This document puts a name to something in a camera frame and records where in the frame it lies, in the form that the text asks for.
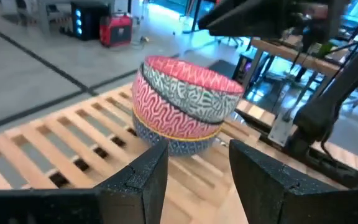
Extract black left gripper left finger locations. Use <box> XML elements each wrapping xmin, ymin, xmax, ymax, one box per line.
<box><xmin>0</xmin><ymin>139</ymin><xmax>169</xmax><ymax>224</ymax></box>

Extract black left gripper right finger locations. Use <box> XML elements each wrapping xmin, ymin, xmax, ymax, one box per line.
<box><xmin>229</xmin><ymin>139</ymin><xmax>358</xmax><ymax>224</ymax></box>

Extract blue bowl with yellow rim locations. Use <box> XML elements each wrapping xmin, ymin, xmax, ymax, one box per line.
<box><xmin>131</xmin><ymin>111</ymin><xmax>222</xmax><ymax>157</ymax></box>

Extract grey bowl with red inside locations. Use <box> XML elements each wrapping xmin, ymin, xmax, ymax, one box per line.
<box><xmin>140</xmin><ymin>55</ymin><xmax>245</xmax><ymax>124</ymax></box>

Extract wooden slatted shelf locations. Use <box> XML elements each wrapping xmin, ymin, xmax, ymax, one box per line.
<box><xmin>0</xmin><ymin>82</ymin><xmax>276</xmax><ymax>224</ymax></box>

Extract black computer tower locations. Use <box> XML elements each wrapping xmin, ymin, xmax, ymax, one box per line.
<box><xmin>70</xmin><ymin>2</ymin><xmax>101</xmax><ymax>41</ymax></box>
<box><xmin>233</xmin><ymin>54</ymin><xmax>254</xmax><ymax>85</ymax></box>

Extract wooden work table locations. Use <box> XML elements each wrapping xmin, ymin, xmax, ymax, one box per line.
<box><xmin>250</xmin><ymin>37</ymin><xmax>343</xmax><ymax>78</ymax></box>

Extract red portable box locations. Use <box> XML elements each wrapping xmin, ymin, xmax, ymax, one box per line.
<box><xmin>99</xmin><ymin>14</ymin><xmax>133</xmax><ymax>48</ymax></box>

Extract white metal bracket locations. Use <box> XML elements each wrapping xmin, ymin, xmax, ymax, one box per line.
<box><xmin>267</xmin><ymin>105</ymin><xmax>295</xmax><ymax>147</ymax></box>

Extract black diagonal frame strut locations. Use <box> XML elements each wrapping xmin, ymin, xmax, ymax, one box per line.
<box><xmin>286</xmin><ymin>18</ymin><xmax>358</xmax><ymax>153</ymax></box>

